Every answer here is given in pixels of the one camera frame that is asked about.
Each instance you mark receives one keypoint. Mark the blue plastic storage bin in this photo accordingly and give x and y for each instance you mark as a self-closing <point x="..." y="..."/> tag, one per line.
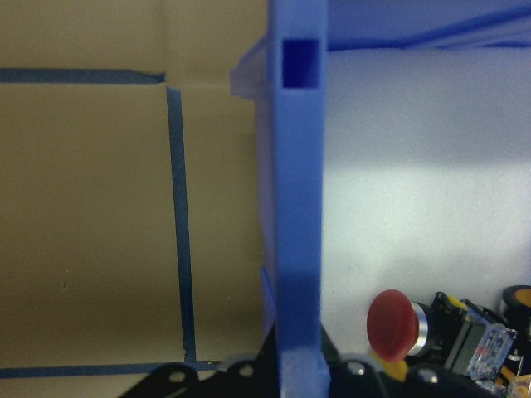
<point x="298" y="186"/>

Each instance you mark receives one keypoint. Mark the red mushroom push button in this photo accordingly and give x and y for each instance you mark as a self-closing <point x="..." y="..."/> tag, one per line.
<point x="390" y="323"/>

